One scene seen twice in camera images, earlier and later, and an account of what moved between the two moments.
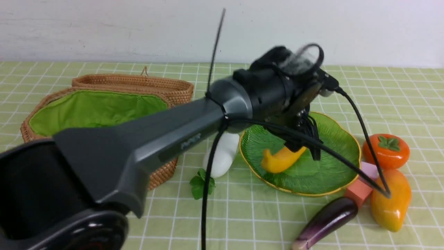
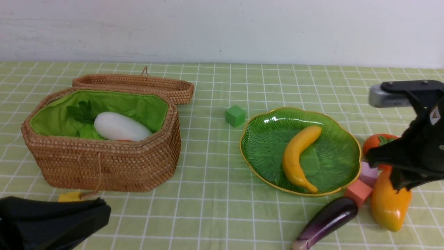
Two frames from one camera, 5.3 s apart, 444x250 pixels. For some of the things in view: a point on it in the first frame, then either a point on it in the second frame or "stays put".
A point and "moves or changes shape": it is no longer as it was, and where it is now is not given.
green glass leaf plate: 325,177 stays put
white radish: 224,153 moves or changes shape
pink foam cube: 370,169 stays put
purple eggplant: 327,216 stays put
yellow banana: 283,159 → 291,155
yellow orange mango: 390,214 stays put
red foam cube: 358,192 stays put
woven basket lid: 179,92 stays put
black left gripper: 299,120 → 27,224
